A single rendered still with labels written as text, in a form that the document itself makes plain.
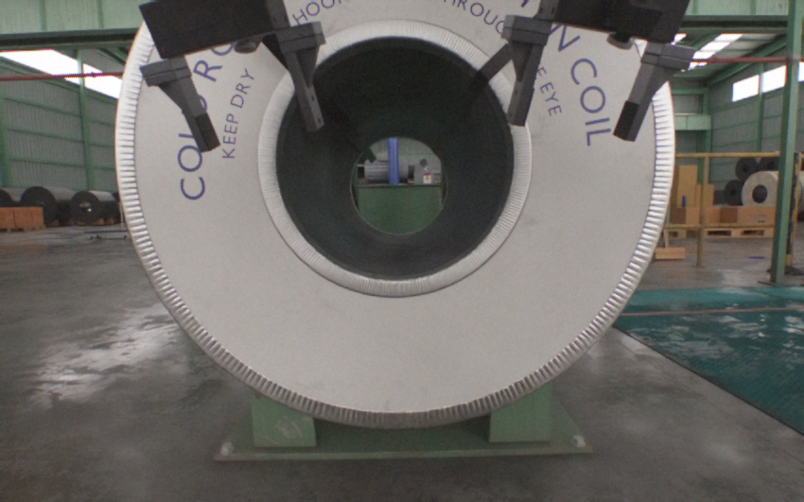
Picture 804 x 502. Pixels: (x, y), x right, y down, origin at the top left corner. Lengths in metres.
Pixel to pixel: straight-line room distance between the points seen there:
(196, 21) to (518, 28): 0.31
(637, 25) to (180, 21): 0.43
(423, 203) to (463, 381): 2.52
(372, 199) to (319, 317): 2.51
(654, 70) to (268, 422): 1.16
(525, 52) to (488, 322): 0.61
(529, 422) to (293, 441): 0.65
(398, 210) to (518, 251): 2.51
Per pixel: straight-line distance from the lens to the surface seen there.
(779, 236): 4.22
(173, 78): 0.53
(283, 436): 1.29
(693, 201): 10.71
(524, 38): 0.46
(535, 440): 1.31
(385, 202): 3.37
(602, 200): 0.98
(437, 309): 0.91
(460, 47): 0.94
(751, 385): 2.00
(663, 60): 0.53
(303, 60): 0.47
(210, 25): 0.49
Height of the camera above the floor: 0.69
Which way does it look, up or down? 7 degrees down
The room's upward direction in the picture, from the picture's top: 1 degrees counter-clockwise
